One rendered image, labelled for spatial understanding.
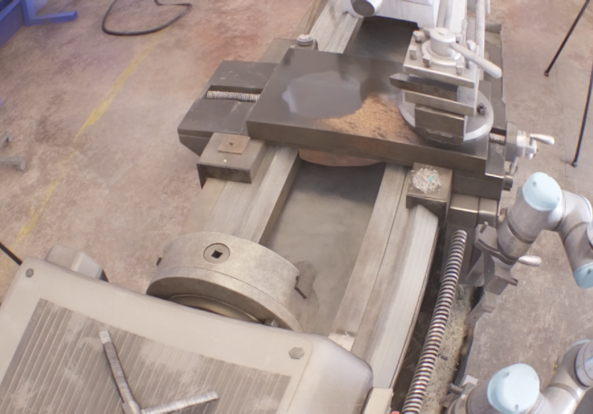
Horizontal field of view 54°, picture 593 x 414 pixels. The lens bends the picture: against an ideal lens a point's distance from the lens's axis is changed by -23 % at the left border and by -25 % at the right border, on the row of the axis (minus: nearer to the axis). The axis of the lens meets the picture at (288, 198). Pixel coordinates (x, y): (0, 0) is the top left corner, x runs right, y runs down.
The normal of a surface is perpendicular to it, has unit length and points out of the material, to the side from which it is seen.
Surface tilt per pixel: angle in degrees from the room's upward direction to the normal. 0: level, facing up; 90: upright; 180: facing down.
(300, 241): 19
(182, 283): 90
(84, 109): 0
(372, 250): 0
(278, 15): 0
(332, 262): 13
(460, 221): 90
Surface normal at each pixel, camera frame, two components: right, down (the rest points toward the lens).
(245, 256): 0.22, -0.62
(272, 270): 0.48, -0.48
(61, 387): -0.09, -0.71
